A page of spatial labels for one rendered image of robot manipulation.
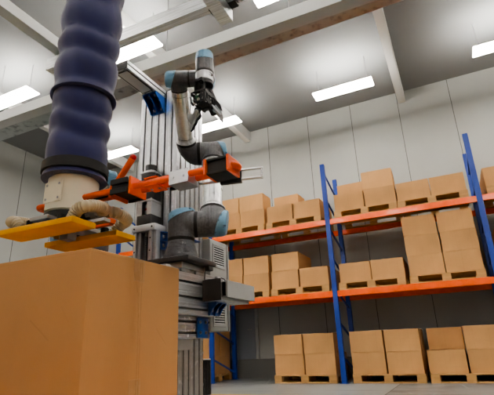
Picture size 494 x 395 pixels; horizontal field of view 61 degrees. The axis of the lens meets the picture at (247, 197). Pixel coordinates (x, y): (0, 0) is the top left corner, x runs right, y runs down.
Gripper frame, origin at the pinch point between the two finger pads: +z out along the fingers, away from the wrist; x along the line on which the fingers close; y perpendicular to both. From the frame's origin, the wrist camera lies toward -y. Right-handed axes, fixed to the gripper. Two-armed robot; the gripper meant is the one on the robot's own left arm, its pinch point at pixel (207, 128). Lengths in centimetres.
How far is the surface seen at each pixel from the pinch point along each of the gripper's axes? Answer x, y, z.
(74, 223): -21, 43, 47
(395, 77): 44, -694, -438
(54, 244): -49, 26, 46
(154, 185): 0.3, 32.8, 35.4
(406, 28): 82, -589, -468
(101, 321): -5, 45, 76
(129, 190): -8, 34, 36
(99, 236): -27, 26, 46
